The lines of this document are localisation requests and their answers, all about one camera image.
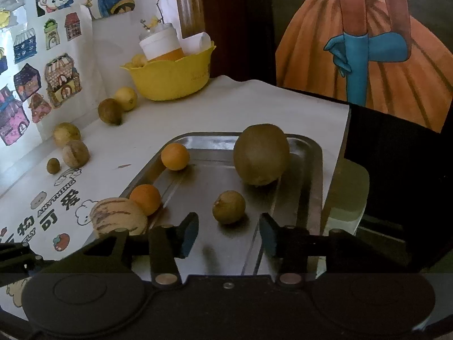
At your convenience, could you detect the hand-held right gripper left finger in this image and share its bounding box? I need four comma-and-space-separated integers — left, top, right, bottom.
76, 212, 199, 287

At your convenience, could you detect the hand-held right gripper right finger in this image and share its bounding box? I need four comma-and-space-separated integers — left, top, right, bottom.
259, 213, 376, 287

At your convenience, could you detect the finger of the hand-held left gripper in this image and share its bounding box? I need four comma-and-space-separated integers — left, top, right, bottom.
0, 241, 46, 273

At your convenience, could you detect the orange tangerine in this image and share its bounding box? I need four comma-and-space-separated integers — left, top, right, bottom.
161, 143, 191, 171
129, 183, 163, 216

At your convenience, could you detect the metal tray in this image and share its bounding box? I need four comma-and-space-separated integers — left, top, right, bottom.
85, 132, 324, 277

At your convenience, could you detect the large striped pepino melon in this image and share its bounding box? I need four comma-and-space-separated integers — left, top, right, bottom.
89, 197, 148, 237

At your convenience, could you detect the brown kiwi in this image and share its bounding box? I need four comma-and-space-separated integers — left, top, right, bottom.
233, 123, 291, 186

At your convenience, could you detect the small striped pepino melon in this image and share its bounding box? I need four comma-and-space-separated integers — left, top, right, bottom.
62, 140, 90, 168

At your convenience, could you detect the yellow pear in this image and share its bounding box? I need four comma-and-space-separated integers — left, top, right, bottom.
53, 122, 81, 147

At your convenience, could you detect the olive brown mango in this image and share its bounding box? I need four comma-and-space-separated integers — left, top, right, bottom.
98, 98, 124, 126

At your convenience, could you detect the white printed table mat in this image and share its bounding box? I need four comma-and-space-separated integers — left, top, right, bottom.
0, 74, 351, 312

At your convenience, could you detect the yellow lemon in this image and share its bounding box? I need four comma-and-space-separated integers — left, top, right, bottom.
114, 87, 138, 111

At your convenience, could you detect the yellow plastic bowl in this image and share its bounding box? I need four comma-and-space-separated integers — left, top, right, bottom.
119, 41, 216, 101

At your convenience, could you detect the white rolled paper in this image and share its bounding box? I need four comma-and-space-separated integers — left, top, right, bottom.
180, 32, 213, 55

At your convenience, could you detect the white lidded jar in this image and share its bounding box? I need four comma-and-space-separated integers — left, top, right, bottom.
139, 23, 185, 61

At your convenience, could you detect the coloured drawing of houses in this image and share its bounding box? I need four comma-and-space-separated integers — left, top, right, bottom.
0, 3, 103, 149

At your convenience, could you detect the dark wooden door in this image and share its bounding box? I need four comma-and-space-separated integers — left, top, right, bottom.
202, 0, 453, 266

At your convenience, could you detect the yellow flower sprig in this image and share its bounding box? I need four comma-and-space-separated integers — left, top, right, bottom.
140, 0, 167, 32

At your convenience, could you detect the wall poster orange dress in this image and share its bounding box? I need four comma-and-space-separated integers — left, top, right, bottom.
275, 0, 453, 133

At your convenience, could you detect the wooden door frame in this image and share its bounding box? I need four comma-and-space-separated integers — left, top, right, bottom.
172, 0, 206, 43

